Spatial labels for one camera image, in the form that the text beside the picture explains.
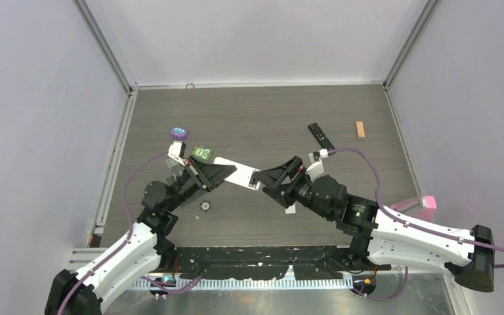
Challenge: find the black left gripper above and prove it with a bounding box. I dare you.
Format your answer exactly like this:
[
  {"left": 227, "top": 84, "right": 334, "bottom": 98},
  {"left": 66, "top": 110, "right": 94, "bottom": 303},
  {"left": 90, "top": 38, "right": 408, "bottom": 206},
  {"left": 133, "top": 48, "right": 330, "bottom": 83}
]
[{"left": 165, "top": 155, "right": 236, "bottom": 212}]

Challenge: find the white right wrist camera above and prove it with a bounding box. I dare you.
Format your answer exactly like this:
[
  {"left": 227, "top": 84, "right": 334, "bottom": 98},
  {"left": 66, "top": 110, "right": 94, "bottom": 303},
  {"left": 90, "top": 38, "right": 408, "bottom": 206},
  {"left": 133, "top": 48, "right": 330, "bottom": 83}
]
[{"left": 306, "top": 149, "right": 329, "bottom": 181}]

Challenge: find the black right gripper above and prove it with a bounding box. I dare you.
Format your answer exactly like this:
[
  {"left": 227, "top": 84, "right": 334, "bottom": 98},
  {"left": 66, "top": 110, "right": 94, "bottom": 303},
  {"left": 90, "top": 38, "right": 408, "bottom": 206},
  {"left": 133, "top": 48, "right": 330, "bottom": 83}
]
[{"left": 253, "top": 156, "right": 334, "bottom": 221}]

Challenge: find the purple cable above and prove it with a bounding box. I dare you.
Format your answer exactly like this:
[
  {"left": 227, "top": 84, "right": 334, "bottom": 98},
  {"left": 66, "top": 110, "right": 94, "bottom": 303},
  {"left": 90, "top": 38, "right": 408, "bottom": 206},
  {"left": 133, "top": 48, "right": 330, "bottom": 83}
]
[
  {"left": 325, "top": 147, "right": 504, "bottom": 302},
  {"left": 56, "top": 152, "right": 170, "bottom": 315}
]

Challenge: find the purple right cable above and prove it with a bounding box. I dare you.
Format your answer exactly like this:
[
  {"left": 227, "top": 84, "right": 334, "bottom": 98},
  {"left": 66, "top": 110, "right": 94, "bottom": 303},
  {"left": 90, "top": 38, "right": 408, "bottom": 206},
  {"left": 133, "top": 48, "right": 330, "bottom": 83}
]
[{"left": 325, "top": 147, "right": 504, "bottom": 302}]

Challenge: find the orange wooden block far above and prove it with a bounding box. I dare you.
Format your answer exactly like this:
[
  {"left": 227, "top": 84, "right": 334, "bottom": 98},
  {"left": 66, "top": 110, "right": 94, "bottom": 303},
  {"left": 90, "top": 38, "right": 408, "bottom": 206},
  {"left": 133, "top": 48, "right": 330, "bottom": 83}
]
[{"left": 355, "top": 121, "right": 366, "bottom": 139}]

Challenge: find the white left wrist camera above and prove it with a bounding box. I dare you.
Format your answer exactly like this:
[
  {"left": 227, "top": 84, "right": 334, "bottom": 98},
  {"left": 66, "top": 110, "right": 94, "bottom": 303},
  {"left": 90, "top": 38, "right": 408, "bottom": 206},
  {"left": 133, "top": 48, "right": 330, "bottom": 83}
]
[{"left": 167, "top": 140, "right": 189, "bottom": 166}]

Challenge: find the white battery cover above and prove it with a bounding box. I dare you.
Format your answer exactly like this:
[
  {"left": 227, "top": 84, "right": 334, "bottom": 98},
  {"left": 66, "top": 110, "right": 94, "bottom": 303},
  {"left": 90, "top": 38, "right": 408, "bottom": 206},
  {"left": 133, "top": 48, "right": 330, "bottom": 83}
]
[{"left": 285, "top": 205, "right": 296, "bottom": 215}]

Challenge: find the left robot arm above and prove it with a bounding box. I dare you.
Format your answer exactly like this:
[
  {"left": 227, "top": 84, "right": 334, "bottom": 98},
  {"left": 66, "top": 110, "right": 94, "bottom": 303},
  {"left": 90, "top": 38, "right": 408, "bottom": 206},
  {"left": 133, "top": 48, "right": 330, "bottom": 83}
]
[{"left": 44, "top": 156, "right": 237, "bottom": 314}]

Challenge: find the purple monster toy block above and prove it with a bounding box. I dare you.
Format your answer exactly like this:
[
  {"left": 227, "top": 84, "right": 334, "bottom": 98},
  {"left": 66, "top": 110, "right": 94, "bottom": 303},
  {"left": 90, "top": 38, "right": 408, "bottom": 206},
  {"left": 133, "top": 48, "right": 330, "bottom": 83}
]
[{"left": 171, "top": 127, "right": 188, "bottom": 141}]

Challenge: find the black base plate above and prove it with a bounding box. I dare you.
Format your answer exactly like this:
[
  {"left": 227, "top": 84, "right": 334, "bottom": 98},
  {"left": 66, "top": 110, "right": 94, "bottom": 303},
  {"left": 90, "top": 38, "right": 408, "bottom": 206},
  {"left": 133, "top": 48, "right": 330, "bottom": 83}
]
[{"left": 170, "top": 245, "right": 390, "bottom": 280}]

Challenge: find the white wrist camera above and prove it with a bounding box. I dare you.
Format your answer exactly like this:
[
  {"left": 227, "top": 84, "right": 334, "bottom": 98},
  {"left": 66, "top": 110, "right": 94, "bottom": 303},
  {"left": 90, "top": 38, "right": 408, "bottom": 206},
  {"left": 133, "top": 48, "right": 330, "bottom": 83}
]
[
  {"left": 167, "top": 140, "right": 189, "bottom": 166},
  {"left": 306, "top": 149, "right": 329, "bottom": 181}
]

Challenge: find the green monster toy block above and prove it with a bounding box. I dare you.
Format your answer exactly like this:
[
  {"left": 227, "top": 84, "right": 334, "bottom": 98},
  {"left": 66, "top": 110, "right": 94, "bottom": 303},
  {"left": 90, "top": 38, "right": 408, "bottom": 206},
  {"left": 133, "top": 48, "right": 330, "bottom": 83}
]
[{"left": 192, "top": 146, "right": 213, "bottom": 162}]

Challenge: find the grey building brick piece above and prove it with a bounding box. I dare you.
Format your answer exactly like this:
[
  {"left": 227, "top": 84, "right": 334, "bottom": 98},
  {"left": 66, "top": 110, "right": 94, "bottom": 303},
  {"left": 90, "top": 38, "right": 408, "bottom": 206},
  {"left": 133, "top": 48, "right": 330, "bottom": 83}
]
[{"left": 165, "top": 157, "right": 180, "bottom": 172}]

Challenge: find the blue poker chip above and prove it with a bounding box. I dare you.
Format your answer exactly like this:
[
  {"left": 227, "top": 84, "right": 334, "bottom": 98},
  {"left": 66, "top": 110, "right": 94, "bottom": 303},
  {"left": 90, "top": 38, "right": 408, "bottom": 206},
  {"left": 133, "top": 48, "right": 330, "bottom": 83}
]
[{"left": 200, "top": 201, "right": 211, "bottom": 212}]

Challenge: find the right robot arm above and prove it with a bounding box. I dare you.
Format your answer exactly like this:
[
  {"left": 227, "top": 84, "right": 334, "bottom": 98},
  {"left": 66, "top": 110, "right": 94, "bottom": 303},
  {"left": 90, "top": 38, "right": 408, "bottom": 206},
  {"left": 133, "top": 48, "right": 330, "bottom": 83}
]
[{"left": 252, "top": 156, "right": 495, "bottom": 293}]

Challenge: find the pink toy toaster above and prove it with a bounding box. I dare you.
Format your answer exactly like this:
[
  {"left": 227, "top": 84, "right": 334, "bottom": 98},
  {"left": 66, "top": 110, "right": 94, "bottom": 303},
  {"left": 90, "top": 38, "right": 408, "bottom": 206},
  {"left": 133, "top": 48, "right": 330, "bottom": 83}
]
[{"left": 390, "top": 196, "right": 437, "bottom": 222}]

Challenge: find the black remote control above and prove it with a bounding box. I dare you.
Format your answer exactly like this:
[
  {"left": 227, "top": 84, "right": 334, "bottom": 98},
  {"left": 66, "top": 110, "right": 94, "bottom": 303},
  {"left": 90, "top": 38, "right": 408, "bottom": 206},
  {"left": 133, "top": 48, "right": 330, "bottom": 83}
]
[{"left": 308, "top": 123, "right": 335, "bottom": 151}]

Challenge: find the white remote control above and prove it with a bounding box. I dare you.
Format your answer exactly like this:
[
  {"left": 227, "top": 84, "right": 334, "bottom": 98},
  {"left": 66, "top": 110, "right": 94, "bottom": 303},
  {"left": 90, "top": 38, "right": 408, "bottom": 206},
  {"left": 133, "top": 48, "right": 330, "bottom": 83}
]
[{"left": 214, "top": 157, "right": 261, "bottom": 191}]

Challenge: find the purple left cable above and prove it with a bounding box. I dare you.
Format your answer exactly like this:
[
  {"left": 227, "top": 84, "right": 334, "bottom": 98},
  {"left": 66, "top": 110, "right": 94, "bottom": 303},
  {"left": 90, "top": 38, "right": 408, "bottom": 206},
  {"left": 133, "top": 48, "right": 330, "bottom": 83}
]
[{"left": 56, "top": 152, "right": 170, "bottom": 315}]

